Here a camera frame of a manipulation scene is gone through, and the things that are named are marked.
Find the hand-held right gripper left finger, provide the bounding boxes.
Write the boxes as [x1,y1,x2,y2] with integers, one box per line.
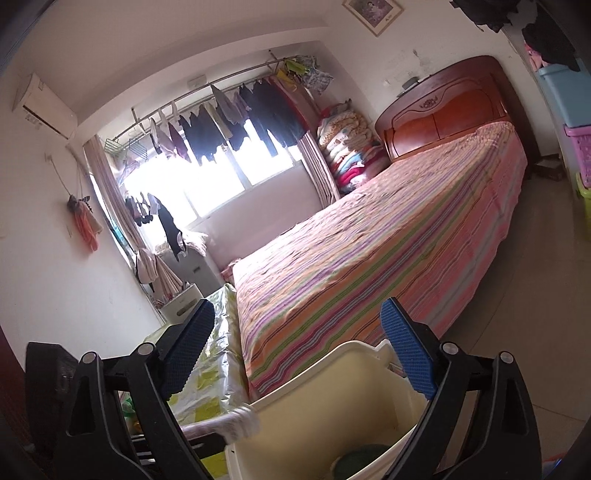
[55,299,218,480]

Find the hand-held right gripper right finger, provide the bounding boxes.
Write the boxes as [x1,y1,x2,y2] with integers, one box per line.
[379,298,543,480]

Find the cream plastic bin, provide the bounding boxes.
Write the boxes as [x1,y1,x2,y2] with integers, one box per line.
[225,340,437,480]

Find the shiny checked tablecloth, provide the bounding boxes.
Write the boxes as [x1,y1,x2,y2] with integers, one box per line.
[117,282,252,444]

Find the white box with slot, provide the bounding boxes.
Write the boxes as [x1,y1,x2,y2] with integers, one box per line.
[159,284,204,328]

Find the grey appliance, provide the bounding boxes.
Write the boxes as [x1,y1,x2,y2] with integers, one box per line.
[171,249,222,296]

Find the white ribbed object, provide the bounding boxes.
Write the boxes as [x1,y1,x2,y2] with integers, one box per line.
[182,405,259,439]

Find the bed with striped cover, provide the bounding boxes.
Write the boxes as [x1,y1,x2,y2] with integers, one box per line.
[231,121,529,398]

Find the dark clothes on hanger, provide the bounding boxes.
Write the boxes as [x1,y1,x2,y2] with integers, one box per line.
[122,191,190,259]

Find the dark green round object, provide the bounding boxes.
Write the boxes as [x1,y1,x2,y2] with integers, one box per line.
[335,444,391,478]

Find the black mesh panel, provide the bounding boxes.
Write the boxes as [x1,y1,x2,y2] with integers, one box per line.
[23,342,81,462]

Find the striped curtain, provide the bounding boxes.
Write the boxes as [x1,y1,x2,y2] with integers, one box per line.
[295,131,342,208]
[83,134,153,296]

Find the window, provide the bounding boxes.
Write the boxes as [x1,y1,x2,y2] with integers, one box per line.
[111,115,308,232]

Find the stack of folded quilts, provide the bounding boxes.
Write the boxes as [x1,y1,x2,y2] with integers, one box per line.
[316,100,391,195]

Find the dark small box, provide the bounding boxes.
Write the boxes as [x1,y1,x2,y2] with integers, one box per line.
[538,157,566,182]

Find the green storage box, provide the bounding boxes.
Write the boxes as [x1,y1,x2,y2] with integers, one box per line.
[575,173,591,217]

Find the wooden headboard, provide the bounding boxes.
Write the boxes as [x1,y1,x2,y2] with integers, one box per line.
[374,55,539,162]

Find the row of hanging clothes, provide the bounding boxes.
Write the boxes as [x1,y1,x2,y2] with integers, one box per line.
[122,55,335,167]

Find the purple plastic basket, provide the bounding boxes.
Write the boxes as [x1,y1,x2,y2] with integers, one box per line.
[563,124,591,188]

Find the white air conditioner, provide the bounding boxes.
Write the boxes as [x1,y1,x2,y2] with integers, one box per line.
[11,73,78,139]

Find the blue storage box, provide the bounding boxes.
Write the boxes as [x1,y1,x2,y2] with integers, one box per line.
[536,64,591,130]

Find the pink cloth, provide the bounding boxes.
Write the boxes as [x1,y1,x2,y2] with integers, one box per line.
[524,41,548,70]

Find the dark cloth pile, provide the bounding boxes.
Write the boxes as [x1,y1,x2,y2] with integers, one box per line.
[522,9,581,72]

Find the black hanging clothes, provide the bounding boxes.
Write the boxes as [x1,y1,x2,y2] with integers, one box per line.
[450,0,525,33]

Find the orange cloth on wall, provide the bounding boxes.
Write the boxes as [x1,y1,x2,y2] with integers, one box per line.
[67,194,105,252]

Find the wire shelf rack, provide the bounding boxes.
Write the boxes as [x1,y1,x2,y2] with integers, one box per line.
[104,136,148,158]

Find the metal clothes rail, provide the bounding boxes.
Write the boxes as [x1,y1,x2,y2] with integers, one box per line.
[113,52,319,139]

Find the framed wall picture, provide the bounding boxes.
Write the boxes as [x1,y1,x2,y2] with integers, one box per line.
[342,0,404,38]

